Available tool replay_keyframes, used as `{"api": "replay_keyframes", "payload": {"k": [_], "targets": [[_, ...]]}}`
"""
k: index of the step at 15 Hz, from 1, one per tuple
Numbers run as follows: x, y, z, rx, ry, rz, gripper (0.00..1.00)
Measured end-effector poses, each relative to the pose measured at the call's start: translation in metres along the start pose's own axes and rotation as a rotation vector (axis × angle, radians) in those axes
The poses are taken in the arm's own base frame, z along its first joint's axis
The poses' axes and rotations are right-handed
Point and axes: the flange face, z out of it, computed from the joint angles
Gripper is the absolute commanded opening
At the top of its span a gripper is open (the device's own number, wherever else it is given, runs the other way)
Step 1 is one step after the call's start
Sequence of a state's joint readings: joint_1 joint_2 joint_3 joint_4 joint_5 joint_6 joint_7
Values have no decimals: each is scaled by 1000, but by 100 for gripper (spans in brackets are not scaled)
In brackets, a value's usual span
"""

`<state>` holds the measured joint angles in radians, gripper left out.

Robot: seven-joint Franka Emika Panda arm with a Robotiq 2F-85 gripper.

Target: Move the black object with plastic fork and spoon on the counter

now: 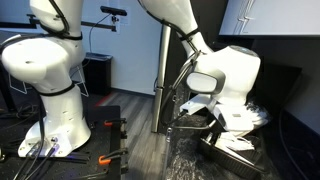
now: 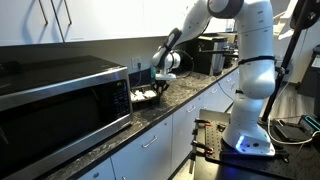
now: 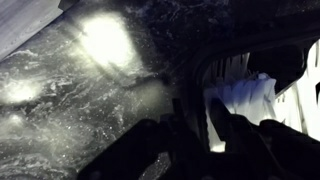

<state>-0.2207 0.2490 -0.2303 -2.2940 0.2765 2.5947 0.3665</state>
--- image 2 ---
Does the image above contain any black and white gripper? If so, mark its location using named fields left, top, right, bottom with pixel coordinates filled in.
left=152, top=71, right=177, bottom=98

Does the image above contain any black plastic tray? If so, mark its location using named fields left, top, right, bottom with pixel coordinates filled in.
left=128, top=83, right=164, bottom=110

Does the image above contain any teal soap bottle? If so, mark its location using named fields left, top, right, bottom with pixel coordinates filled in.
left=149, top=64, right=157, bottom=81

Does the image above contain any loose white plastic cutlery pile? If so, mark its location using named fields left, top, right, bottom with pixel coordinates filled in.
left=129, top=88, right=158, bottom=103

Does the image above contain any black and steel coffee machine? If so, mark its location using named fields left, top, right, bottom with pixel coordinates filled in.
left=194, top=34, right=230, bottom=77

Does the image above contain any white lower cabinet row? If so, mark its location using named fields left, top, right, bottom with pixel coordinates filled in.
left=76, top=68, right=242, bottom=180

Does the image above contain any small black clamp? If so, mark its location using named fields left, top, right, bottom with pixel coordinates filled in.
left=216, top=122, right=227, bottom=133

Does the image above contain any small black countertop appliance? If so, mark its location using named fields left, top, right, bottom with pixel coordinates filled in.
left=223, top=49, right=240, bottom=70

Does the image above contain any black and steel microwave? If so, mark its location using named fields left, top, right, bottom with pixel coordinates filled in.
left=0, top=54, right=134, bottom=180

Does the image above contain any black tripod pole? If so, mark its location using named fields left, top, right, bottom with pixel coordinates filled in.
left=259, top=6, right=316, bottom=125

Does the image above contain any flat black power box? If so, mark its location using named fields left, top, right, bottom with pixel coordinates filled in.
left=272, top=119, right=313, bottom=143

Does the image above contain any white plastic rack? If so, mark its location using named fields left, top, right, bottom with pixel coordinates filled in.
left=264, top=0, right=298, bottom=42

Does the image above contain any black bin with white label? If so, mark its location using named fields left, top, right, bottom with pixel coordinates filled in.
left=297, top=44, right=320, bottom=118

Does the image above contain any black case with teal edge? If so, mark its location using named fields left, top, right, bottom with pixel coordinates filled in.
left=297, top=114, right=320, bottom=138

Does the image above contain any black perforated mounting table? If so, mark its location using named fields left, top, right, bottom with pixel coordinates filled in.
left=189, top=109, right=320, bottom=180

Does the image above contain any black power cord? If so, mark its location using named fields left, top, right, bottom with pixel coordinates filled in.
left=134, top=61, right=143, bottom=89

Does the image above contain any white wall outlet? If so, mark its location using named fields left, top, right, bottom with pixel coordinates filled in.
left=130, top=56, right=143, bottom=70

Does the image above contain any black cable along robot arm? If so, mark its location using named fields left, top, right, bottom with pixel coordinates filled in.
left=173, top=49, right=196, bottom=80

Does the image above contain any orange handled bar clamp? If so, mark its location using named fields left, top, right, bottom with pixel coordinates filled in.
left=193, top=117, right=214, bottom=128
left=190, top=139, right=215, bottom=156

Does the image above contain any white upper wall cabinet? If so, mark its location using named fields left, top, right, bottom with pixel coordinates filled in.
left=0, top=0, right=236, bottom=48

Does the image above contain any white floor cable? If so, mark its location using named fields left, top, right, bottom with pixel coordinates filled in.
left=265, top=79, right=320, bottom=147

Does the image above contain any slim upper cabinet handle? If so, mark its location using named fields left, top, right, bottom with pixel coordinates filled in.
left=37, top=0, right=50, bottom=27
left=62, top=0, right=73, bottom=27

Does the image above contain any black camera on tripod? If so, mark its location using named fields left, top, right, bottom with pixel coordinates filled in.
left=289, top=0, right=320, bottom=32

